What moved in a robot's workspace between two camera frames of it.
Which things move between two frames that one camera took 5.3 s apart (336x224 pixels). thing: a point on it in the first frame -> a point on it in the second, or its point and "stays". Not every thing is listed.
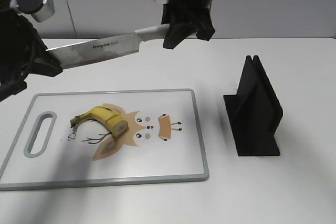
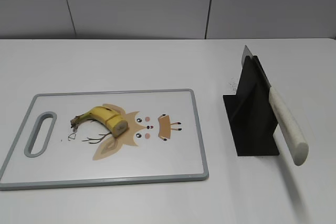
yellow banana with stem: (100, 114) stays
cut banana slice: (118, 125) stays
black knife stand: (253, 113) stays
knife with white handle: (72, 54) -> (288, 131)
